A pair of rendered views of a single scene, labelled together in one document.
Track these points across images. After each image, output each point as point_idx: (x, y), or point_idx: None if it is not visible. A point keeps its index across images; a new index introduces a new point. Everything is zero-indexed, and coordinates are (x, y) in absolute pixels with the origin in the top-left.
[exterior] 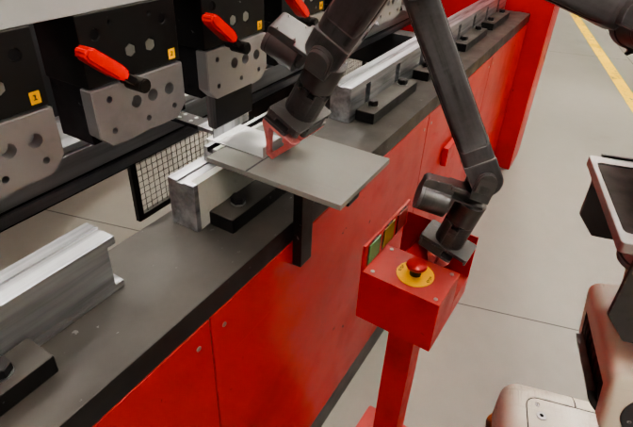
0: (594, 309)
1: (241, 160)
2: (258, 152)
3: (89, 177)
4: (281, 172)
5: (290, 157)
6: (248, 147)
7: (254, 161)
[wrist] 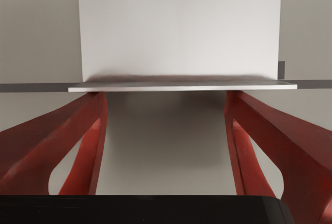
0: None
1: (20, 23)
2: (108, 39)
3: None
4: (49, 191)
5: (154, 160)
6: None
7: (47, 70)
